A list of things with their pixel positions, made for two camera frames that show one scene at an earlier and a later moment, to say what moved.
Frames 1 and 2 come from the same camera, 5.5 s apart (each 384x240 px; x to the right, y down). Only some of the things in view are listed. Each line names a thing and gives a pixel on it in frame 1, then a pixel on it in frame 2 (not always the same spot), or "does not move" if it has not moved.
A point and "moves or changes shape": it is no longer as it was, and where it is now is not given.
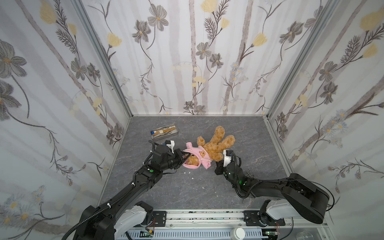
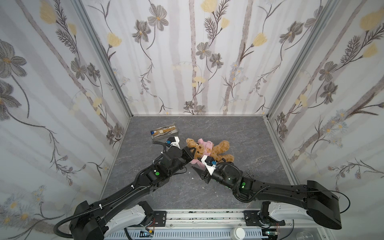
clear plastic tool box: x=164 y=131 does not move
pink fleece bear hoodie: x=204 y=159 moves or changes shape
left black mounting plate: x=160 y=218 does not move
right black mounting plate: x=251 y=218 does not move
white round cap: x=237 y=233 does not move
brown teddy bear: x=218 y=144 moves or changes shape
